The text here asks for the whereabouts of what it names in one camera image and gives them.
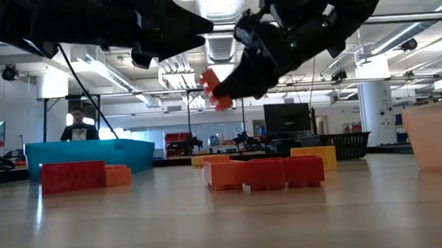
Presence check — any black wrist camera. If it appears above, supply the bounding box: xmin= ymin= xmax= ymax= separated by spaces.
xmin=259 ymin=0 xmax=315 ymax=29
xmin=130 ymin=47 xmax=153 ymax=71

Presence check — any person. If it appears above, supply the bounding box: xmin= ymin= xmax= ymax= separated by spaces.
xmin=58 ymin=105 xmax=101 ymax=143

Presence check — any black computer monitor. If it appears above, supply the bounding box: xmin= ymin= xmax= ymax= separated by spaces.
xmin=263 ymin=101 xmax=312 ymax=135

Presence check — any yellow toy brick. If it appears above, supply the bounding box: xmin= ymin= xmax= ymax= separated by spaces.
xmin=289 ymin=144 xmax=338 ymax=174

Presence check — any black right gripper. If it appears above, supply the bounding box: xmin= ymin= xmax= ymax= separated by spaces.
xmin=206 ymin=3 xmax=349 ymax=102

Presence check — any silver ventilation duct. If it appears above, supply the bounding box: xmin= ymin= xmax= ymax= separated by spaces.
xmin=193 ymin=0 xmax=251 ymax=64

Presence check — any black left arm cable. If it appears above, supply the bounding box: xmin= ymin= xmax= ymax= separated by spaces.
xmin=56 ymin=40 xmax=120 ymax=144

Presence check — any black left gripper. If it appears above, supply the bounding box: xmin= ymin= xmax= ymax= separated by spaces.
xmin=44 ymin=0 xmax=216 ymax=70

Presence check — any long ceiling light bar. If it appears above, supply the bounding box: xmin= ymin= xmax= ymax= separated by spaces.
xmin=0 ymin=9 xmax=442 ymax=48

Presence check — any black ceiling camera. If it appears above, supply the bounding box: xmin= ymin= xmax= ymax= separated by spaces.
xmin=400 ymin=38 xmax=420 ymax=52
xmin=1 ymin=63 xmax=20 ymax=83
xmin=331 ymin=68 xmax=349 ymax=83

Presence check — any red toy brick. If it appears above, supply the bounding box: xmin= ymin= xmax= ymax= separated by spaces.
xmin=283 ymin=154 xmax=326 ymax=190
xmin=39 ymin=159 xmax=108 ymax=196
xmin=242 ymin=157 xmax=287 ymax=193

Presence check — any red-orange toy brick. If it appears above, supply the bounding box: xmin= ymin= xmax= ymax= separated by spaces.
xmin=202 ymin=159 xmax=248 ymax=193
xmin=199 ymin=67 xmax=234 ymax=113
xmin=104 ymin=164 xmax=134 ymax=188
xmin=202 ymin=154 xmax=232 ymax=164

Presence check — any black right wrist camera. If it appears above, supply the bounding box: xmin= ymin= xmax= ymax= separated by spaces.
xmin=259 ymin=0 xmax=315 ymax=29

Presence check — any blue plastic bin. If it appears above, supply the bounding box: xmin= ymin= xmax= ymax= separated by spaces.
xmin=25 ymin=135 xmax=158 ymax=182

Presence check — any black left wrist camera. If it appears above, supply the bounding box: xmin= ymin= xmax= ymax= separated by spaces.
xmin=130 ymin=47 xmax=153 ymax=71

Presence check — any orange translucent plastic bin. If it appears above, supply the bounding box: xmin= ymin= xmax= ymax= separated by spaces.
xmin=401 ymin=98 xmax=442 ymax=178

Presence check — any black frame stand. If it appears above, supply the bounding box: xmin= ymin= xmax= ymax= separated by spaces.
xmin=36 ymin=93 xmax=104 ymax=144

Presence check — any white round column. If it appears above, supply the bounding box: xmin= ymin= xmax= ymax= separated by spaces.
xmin=35 ymin=68 xmax=71 ymax=101
xmin=355 ymin=54 xmax=397 ymax=147

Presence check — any stack of red bins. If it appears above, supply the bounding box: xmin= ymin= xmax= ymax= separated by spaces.
xmin=163 ymin=131 xmax=194 ymax=159

